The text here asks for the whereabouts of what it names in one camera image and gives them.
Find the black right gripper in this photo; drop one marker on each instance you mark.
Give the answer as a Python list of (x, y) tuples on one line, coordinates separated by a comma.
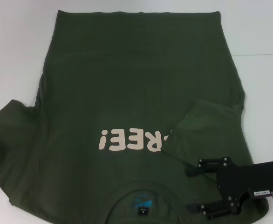
[(240, 180)]

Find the dark green t-shirt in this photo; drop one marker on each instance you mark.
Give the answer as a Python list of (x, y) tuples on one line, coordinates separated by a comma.
[(136, 70)]

